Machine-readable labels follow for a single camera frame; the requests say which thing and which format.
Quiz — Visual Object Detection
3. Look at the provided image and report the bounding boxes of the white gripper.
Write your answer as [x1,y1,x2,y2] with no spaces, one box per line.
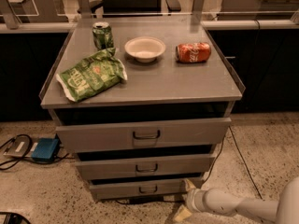
[173,178,206,223]

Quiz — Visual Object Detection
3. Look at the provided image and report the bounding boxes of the grey bottom drawer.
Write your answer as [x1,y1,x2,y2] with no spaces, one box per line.
[88,176,204,202]

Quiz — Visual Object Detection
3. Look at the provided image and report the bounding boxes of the grey drawer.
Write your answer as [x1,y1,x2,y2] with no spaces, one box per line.
[88,176,204,202]
[75,154,214,180]
[56,118,231,153]

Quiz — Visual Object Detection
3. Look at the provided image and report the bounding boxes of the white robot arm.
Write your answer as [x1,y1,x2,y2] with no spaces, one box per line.
[174,177,299,224]

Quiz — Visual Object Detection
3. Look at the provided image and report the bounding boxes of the grey middle drawer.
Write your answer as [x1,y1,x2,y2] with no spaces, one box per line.
[75,154,214,180]

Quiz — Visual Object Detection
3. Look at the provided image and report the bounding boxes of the grey top drawer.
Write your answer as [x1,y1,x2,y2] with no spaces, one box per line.
[56,118,231,153]

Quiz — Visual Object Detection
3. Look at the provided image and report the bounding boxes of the grey drawer cabinet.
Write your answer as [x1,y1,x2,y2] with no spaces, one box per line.
[41,16,245,190]

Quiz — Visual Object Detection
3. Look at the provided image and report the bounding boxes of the orange coca-cola can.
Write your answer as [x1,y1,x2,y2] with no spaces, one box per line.
[176,42,211,63]

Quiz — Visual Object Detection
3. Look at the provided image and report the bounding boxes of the blue box on floor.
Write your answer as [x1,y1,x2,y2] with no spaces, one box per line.
[31,138,59,162]

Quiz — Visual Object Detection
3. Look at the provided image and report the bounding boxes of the green chip bag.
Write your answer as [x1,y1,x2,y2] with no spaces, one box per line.
[56,48,127,102]

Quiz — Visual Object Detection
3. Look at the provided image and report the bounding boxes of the white bowl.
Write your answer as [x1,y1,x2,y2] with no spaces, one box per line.
[124,36,166,63]

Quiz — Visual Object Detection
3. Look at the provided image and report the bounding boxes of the grey flat device on floor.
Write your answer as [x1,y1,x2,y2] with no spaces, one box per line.
[4,136,38,158]

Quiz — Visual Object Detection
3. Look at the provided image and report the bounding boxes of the dark object bottom left corner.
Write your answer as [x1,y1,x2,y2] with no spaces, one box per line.
[0,212,31,224]

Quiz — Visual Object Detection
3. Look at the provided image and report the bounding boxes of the green soda can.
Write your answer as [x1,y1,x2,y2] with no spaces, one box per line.
[93,21,114,50]

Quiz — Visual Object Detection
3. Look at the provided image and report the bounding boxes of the grey desk background right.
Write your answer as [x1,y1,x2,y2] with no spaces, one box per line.
[218,0,299,21]

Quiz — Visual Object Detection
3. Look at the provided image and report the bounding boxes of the grey desk background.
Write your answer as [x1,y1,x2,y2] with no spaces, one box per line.
[218,0,299,21]
[7,0,68,23]

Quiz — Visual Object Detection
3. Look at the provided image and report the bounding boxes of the grey desk background left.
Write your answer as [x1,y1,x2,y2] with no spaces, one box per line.
[7,0,68,23]

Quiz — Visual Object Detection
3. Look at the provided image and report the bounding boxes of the black floor cable right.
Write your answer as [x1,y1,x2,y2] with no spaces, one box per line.
[202,126,264,201]

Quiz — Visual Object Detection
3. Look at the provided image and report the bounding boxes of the black cable on left floor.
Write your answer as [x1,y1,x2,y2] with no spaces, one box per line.
[0,133,71,172]

